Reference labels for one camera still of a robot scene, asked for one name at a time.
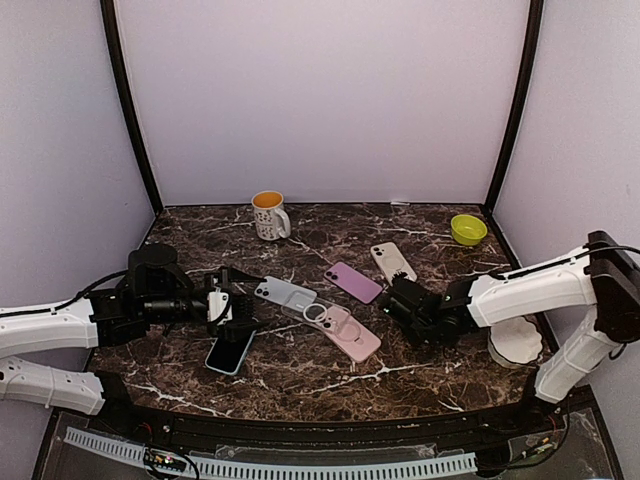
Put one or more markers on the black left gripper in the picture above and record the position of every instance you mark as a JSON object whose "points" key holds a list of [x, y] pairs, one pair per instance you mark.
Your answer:
{"points": [[225, 275]]}

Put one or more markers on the light blue phone case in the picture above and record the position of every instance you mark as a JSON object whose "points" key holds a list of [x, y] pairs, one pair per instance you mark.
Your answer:
{"points": [[226, 357]]}

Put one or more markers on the light blue bare phone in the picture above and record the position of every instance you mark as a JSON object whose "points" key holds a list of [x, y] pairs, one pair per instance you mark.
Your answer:
{"points": [[285, 294]]}

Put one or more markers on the white phone case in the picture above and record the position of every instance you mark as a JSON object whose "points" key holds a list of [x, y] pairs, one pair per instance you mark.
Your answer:
{"points": [[391, 262]]}

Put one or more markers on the purple phone case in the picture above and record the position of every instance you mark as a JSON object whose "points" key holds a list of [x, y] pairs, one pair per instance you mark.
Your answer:
{"points": [[353, 282]]}

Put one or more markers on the clear phone case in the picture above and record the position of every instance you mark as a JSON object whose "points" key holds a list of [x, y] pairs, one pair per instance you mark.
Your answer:
{"points": [[311, 312]]}

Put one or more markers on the pink phone case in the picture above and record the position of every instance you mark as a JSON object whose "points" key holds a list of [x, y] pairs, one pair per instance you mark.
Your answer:
{"points": [[348, 334]]}

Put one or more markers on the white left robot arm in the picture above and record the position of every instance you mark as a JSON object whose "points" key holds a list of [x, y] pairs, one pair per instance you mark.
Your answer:
{"points": [[113, 311]]}

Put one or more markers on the white scalloped dish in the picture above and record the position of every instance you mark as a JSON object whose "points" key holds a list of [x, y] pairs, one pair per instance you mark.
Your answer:
{"points": [[514, 343]]}

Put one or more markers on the yellow-green bowl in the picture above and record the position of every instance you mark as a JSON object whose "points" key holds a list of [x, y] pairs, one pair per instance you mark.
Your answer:
{"points": [[468, 230]]}

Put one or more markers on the white spotted mug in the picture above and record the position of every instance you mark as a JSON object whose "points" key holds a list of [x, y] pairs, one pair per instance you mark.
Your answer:
{"points": [[271, 220]]}

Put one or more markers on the black front rail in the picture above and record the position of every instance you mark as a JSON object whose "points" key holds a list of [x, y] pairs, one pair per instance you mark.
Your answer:
{"points": [[480, 428]]}

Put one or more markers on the grey slotted cable duct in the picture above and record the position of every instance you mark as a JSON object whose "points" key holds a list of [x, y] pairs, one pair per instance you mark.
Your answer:
{"points": [[167, 464]]}

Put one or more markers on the left black frame post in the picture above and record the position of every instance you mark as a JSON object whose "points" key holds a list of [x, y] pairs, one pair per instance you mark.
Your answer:
{"points": [[120, 75]]}

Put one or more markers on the black frame post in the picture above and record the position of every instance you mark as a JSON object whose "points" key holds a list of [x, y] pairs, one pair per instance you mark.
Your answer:
{"points": [[120, 75], [525, 71]]}

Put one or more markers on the right black frame post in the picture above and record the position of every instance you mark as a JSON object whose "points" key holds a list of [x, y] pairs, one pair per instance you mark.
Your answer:
{"points": [[525, 71]]}

